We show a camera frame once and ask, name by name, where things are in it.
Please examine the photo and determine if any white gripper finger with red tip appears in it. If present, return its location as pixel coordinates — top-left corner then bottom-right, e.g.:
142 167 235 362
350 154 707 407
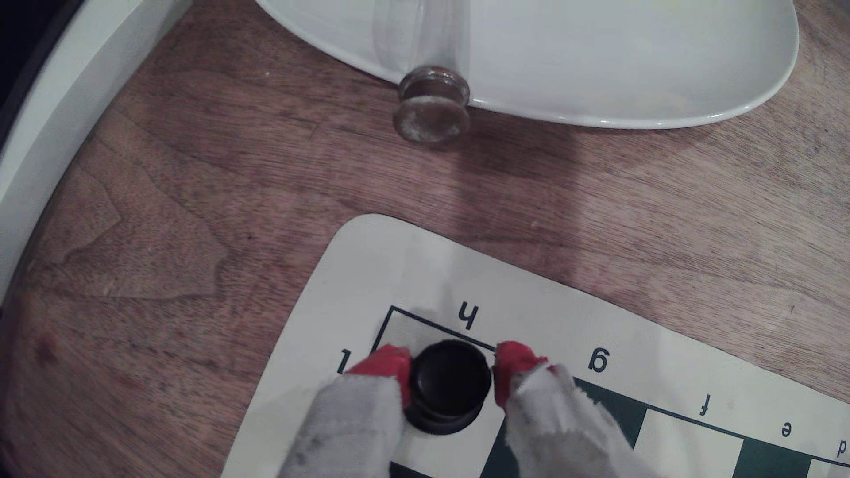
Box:
278 344 414 478
493 341 658 478

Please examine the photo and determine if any black chess piece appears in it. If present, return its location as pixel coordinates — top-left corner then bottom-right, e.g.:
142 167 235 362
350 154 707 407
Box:
404 340 494 436

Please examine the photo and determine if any green and white chess mat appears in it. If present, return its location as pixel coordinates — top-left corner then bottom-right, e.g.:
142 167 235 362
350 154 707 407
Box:
220 213 850 478

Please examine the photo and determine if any clear rod with wooden knob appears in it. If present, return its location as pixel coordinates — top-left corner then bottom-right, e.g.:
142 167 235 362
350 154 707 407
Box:
372 0 474 148

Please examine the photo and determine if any white ceramic dish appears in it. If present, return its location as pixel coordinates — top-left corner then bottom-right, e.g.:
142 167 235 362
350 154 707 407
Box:
255 0 800 130

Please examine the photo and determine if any white ledge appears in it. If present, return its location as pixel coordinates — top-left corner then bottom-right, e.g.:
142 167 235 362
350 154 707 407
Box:
0 0 195 303

